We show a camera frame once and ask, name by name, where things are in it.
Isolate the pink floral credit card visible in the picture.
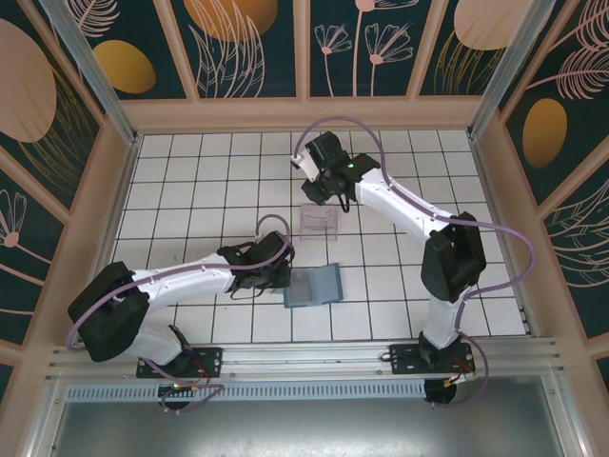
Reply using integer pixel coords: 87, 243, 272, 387
307, 211, 338, 230
304, 204, 337, 221

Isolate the clear acrylic card stand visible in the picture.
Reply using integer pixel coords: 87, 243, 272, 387
298, 202, 341, 242

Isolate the grey metal sheet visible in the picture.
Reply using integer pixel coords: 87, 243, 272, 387
45, 373, 580, 457

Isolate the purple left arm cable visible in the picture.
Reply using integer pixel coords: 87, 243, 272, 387
64, 213, 294, 416

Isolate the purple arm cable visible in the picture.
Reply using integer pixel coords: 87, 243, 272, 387
64, 213, 294, 416
293, 116, 534, 410

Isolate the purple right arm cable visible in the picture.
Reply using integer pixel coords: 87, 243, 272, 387
293, 116, 534, 410

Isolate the aluminium mounting rail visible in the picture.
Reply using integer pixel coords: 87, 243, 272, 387
46, 336, 565, 382

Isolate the grey slotted cable duct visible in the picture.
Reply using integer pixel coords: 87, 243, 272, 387
63, 379, 428, 402

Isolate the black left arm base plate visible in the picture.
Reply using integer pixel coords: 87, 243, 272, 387
136, 347, 225, 380

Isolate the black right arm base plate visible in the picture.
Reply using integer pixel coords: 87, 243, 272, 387
388, 342, 477, 376

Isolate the aluminium frame post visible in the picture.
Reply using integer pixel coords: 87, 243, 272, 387
38, 0, 143, 146
467, 0, 572, 140

